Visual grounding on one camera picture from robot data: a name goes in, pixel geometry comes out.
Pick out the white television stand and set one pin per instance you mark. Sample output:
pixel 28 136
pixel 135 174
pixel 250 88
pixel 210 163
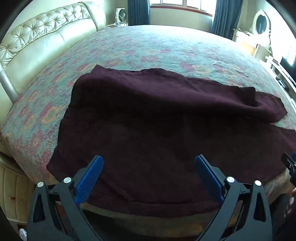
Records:
pixel 277 71

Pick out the black television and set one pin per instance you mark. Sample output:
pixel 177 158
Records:
pixel 289 69

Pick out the white nightstand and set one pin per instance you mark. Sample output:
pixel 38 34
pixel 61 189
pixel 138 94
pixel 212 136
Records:
pixel 116 24

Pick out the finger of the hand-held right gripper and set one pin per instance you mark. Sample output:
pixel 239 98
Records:
pixel 286 161

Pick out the window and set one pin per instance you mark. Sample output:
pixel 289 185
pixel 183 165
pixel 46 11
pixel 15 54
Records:
pixel 182 3

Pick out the cream vanity dresser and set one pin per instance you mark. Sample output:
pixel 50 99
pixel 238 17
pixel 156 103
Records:
pixel 248 44

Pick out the dark maroon pants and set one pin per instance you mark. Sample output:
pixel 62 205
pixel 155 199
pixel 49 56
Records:
pixel 150 127

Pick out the white desk fan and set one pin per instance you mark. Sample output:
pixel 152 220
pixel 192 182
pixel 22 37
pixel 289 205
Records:
pixel 121 15

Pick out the blue curtain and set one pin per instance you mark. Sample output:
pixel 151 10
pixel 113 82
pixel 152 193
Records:
pixel 138 11
pixel 225 18

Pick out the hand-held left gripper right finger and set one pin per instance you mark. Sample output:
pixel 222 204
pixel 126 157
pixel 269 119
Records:
pixel 208 176

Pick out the oval vanity mirror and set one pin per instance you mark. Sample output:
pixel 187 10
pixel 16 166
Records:
pixel 261 22

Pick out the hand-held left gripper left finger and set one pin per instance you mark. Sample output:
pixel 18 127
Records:
pixel 91 176

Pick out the bed with floral bedspread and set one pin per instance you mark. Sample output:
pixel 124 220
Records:
pixel 138 46

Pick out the cream tufted leather headboard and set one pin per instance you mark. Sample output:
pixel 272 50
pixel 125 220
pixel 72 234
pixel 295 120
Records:
pixel 34 41

